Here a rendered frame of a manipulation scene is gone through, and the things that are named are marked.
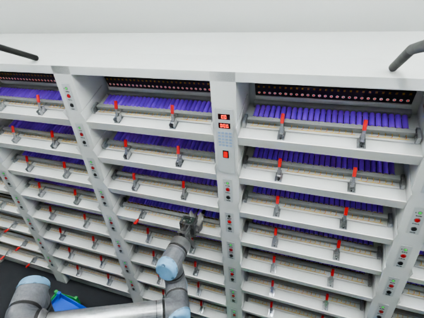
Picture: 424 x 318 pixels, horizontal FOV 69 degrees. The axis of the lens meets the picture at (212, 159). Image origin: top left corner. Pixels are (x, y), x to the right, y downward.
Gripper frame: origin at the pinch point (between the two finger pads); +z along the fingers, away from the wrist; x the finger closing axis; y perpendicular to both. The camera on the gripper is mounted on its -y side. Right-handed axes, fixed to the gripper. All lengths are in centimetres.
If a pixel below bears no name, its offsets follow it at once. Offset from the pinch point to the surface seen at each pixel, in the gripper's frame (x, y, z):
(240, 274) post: -21.7, -31.6, -4.0
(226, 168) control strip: -17.3, 34.5, -5.2
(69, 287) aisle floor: 113, -96, -5
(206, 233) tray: -4.8, -7.1, -4.1
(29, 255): 152, -81, 1
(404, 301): -95, -25, -2
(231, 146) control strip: -19.8, 45.3, -5.5
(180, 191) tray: 8.1, 13.5, 0.1
